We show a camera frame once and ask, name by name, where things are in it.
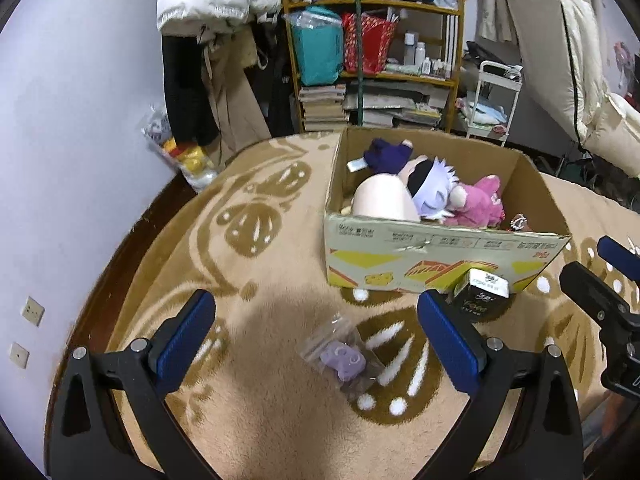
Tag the cream folded mattress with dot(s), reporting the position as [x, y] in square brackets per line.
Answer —
[560, 46]

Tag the wooden shelf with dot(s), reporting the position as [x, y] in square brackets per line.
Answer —
[449, 42]

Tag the wall socket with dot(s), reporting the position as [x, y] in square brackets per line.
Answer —
[18, 355]
[32, 311]

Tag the wall socket lower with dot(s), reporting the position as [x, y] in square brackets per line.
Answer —
[18, 355]

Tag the stack of books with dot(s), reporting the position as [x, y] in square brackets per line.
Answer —
[385, 104]

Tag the wall socket upper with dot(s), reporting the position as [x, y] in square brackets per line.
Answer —
[32, 311]

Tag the white haired plush doll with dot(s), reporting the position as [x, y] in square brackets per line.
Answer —
[402, 186]

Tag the green pole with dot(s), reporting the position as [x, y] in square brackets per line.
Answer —
[359, 59]

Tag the purple toy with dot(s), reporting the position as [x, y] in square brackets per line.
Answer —
[336, 351]

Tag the white rolling cart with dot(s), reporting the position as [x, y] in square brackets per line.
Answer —
[487, 111]

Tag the pink plush toy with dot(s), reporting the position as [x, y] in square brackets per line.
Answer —
[477, 206]

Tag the red gift bag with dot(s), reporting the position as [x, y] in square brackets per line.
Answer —
[376, 34]

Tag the beige patterned carpet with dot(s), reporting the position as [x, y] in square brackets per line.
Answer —
[254, 409]

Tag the beige trench coat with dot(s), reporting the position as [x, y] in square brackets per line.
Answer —
[235, 108]

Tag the cardboard box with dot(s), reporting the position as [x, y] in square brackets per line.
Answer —
[381, 253]

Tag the black white tissue pack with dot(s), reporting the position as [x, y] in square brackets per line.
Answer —
[479, 294]

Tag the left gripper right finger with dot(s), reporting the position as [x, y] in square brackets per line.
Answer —
[544, 437]

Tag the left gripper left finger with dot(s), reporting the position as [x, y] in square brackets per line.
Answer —
[88, 438]

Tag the bag of toys on floor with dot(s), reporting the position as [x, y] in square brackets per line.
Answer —
[189, 159]

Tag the teal bag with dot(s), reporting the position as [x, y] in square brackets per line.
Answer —
[318, 43]

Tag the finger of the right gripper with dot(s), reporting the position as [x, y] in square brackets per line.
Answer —
[620, 257]
[593, 296]

